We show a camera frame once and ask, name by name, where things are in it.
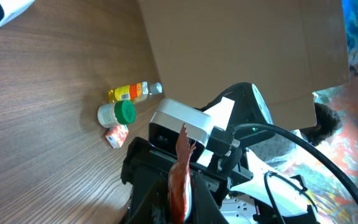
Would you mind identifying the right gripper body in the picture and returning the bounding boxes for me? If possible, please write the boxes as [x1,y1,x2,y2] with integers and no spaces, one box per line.
[121,137,244,223]

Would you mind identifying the red white tube package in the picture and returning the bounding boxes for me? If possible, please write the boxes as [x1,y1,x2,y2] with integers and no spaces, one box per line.
[168,124,196,223]

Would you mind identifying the pink Kleenex tissue pack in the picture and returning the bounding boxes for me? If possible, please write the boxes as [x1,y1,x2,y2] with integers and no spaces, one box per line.
[105,125,129,149]

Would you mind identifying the Knorr jar green lid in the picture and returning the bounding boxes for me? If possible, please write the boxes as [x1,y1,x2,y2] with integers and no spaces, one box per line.
[97,100,136,128]

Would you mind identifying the yellow oil bottle silver cap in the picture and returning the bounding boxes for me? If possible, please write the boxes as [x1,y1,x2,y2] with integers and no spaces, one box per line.
[108,82,163,104]

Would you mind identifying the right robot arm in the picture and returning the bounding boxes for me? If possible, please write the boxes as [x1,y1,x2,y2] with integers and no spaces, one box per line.
[121,83,318,223]

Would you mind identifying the white barcode scanner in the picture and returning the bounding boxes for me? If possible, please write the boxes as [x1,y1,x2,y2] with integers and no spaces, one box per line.
[0,0,35,27]

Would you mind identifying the person with dark hair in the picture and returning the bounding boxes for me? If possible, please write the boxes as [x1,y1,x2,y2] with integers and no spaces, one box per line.
[250,103,342,172]

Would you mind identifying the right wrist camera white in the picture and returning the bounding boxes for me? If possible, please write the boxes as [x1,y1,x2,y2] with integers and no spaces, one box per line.
[149,98,214,162]

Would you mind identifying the right camera cable black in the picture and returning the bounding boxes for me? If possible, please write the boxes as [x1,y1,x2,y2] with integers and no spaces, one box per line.
[233,123,358,205]

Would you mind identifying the cardboard box wall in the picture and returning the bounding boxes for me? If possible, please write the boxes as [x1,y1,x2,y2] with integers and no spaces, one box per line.
[140,0,349,130]

